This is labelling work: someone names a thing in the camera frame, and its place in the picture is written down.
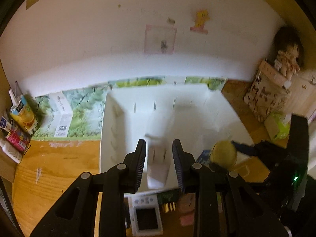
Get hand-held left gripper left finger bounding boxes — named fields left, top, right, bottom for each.
left=30, top=139, right=147, bottom=237

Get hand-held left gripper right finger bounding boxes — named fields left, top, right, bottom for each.
left=172, top=139, right=290, bottom=237

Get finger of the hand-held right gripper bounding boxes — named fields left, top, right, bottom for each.
left=210, top=162, right=230, bottom=178
left=231, top=140, right=262, bottom=157

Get yellow-green ball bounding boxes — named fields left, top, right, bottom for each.
left=211, top=140, right=238, bottom=168

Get blue and white box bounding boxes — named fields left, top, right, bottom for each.
left=197, top=150, right=213, bottom=165

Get white plastic divider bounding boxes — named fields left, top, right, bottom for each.
left=144, top=133, right=173, bottom=190

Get small green box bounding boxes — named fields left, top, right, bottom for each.
left=157, top=190, right=179, bottom=203

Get white handheld game console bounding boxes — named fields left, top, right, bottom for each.
left=128, top=193, right=164, bottom=236

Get gold batteries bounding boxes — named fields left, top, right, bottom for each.
left=162, top=202, right=177, bottom=213

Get white plastic storage bin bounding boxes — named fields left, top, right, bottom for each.
left=99, top=83, right=255, bottom=193

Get pink eraser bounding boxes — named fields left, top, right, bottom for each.
left=180, top=215, right=195, bottom=226

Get green tissue box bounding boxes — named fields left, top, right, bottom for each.
left=264, top=112, right=292, bottom=140

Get beige printed fabric bag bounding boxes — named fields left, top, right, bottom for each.
left=243, top=62, right=292, bottom=122

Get green scenery poster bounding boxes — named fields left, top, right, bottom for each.
left=32, top=75, right=228, bottom=139

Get wooden drawer cabinet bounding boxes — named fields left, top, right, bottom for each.
left=289, top=69, right=316, bottom=119

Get white box with barcode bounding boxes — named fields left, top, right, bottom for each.
left=49, top=92, right=73, bottom=138

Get dark-haired doll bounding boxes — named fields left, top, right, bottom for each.
left=273, top=26, right=305, bottom=79

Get red snack packet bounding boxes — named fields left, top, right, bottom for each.
left=5, top=128, right=31, bottom=151

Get yellow juice pouch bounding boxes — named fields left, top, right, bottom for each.
left=10, top=95, right=39, bottom=132

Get white spray bottle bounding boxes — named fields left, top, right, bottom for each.
left=0, top=138, right=23, bottom=164

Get white tube with blue label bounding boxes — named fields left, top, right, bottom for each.
left=0, top=116, right=13, bottom=131

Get clear slim bottle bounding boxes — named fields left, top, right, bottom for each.
left=8, top=81, right=21, bottom=106

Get pink square wall sticker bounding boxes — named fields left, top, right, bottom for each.
left=144, top=25, right=178, bottom=54

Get yellow duck wall sticker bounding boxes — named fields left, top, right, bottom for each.
left=190, top=9, right=212, bottom=34

